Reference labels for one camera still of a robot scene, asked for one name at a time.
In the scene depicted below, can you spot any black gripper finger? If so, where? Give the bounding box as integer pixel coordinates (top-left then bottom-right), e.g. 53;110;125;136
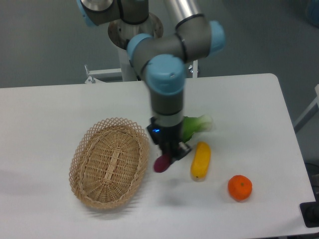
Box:
170;141;192;164

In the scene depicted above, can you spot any oval wicker basket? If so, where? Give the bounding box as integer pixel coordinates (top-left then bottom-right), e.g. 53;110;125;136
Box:
69;118;150;210

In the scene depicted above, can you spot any orange tangerine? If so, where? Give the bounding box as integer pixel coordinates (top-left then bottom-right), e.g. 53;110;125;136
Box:
227;175;253;201

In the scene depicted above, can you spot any green bok choy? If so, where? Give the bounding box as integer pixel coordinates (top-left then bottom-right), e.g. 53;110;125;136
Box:
182;115;213;143

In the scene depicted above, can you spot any yellow mango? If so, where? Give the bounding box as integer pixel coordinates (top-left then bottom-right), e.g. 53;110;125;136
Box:
190;141;211;180

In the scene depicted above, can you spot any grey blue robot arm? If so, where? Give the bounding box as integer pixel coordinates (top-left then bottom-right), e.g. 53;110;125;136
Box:
77;0;225;165

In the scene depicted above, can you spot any blue object in corner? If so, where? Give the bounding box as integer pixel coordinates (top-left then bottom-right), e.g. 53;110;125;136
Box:
306;0;319;26

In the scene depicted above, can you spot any white furniture leg at right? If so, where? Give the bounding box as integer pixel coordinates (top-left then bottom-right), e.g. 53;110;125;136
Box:
293;85;319;133

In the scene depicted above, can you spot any purple sweet potato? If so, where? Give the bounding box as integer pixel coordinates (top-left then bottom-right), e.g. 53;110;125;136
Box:
153;154;171;173

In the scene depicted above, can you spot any black device at table edge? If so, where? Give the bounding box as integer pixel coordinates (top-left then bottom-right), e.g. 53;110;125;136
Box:
300;202;319;228

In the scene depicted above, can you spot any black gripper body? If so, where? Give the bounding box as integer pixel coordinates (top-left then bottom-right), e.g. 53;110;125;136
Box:
147;117;182;154

